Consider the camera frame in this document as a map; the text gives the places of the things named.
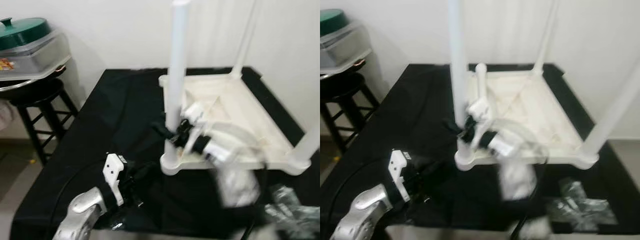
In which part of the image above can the beige patterned bench cloth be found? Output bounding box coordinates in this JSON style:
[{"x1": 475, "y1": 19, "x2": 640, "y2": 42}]
[{"x1": 0, "y1": 102, "x2": 16, "y2": 132}]

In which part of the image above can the clear plastic bag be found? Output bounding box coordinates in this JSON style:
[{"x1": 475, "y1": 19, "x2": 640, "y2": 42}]
[{"x1": 106, "y1": 199, "x2": 145, "y2": 232}]

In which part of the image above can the white plastic table top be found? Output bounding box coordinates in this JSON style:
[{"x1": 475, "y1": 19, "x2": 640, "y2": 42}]
[
  {"x1": 159, "y1": 70, "x2": 312, "y2": 177},
  {"x1": 454, "y1": 65, "x2": 600, "y2": 172}
]

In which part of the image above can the black tablecloth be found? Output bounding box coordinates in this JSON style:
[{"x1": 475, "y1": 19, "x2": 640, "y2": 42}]
[
  {"x1": 320, "y1": 62, "x2": 640, "y2": 236},
  {"x1": 10, "y1": 67, "x2": 321, "y2": 240}
]

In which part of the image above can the white plastic table leg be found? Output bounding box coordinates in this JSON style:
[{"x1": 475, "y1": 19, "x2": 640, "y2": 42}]
[
  {"x1": 580, "y1": 60, "x2": 640, "y2": 158},
  {"x1": 289, "y1": 122, "x2": 321, "y2": 168},
  {"x1": 532, "y1": 0, "x2": 561, "y2": 76},
  {"x1": 446, "y1": 0, "x2": 472, "y2": 157},
  {"x1": 231, "y1": 0, "x2": 262, "y2": 79},
  {"x1": 164, "y1": 0, "x2": 192, "y2": 161},
  {"x1": 475, "y1": 62, "x2": 489, "y2": 102}
]

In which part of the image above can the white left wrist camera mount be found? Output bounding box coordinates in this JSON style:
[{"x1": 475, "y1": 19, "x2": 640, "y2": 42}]
[
  {"x1": 102, "y1": 153, "x2": 126, "y2": 207},
  {"x1": 389, "y1": 149, "x2": 412, "y2": 202}
]

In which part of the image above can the black round stool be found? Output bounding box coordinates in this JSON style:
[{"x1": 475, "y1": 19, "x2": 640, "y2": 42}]
[
  {"x1": 10, "y1": 79, "x2": 81, "y2": 165},
  {"x1": 320, "y1": 72, "x2": 380, "y2": 153}
]

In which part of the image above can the clear plastic storage box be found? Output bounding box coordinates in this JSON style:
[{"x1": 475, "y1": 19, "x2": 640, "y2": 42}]
[
  {"x1": 320, "y1": 22, "x2": 373, "y2": 71},
  {"x1": 0, "y1": 32, "x2": 72, "y2": 82}
]

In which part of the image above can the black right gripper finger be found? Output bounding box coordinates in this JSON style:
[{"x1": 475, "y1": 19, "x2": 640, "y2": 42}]
[
  {"x1": 442, "y1": 119, "x2": 467, "y2": 138},
  {"x1": 151, "y1": 122, "x2": 177, "y2": 142}
]

